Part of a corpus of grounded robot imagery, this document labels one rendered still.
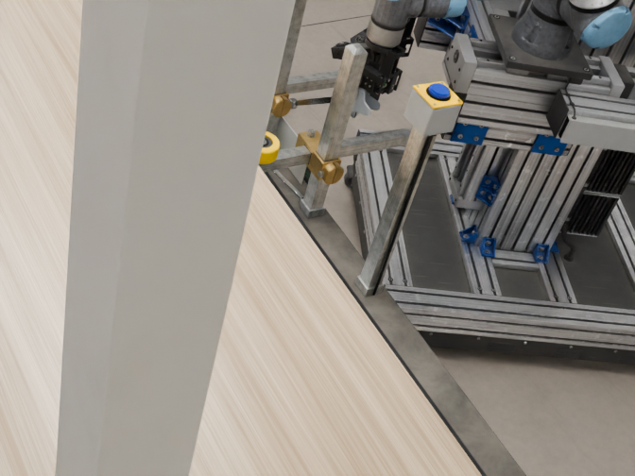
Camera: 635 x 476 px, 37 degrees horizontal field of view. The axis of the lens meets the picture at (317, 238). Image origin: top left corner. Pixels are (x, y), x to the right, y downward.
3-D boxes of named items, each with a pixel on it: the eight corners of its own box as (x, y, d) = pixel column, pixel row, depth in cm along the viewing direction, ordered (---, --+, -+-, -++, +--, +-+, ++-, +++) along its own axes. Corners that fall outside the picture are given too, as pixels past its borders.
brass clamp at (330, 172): (314, 145, 223) (318, 128, 220) (343, 182, 215) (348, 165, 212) (291, 149, 220) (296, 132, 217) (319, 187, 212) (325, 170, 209)
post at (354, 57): (311, 212, 228) (360, 40, 196) (318, 222, 226) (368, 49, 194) (299, 214, 226) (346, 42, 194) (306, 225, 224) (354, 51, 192)
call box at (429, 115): (430, 113, 184) (442, 79, 179) (451, 135, 180) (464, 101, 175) (401, 118, 180) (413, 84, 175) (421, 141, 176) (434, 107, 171)
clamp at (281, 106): (264, 83, 237) (267, 66, 233) (289, 116, 229) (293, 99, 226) (244, 86, 234) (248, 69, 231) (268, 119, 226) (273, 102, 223)
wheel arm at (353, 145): (402, 139, 232) (406, 125, 230) (409, 147, 231) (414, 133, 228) (243, 168, 211) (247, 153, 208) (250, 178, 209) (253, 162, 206)
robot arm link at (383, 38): (363, 18, 197) (386, 8, 203) (357, 37, 200) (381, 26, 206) (391, 35, 195) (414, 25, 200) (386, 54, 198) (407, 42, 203)
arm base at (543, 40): (560, 31, 244) (575, -4, 237) (576, 63, 233) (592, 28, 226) (506, 22, 241) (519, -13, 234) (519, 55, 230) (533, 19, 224)
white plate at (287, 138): (254, 120, 245) (262, 88, 239) (302, 184, 231) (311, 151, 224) (252, 120, 245) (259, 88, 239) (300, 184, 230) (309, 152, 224)
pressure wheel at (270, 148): (241, 163, 216) (249, 123, 208) (274, 174, 216) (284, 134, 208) (231, 184, 210) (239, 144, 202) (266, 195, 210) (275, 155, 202)
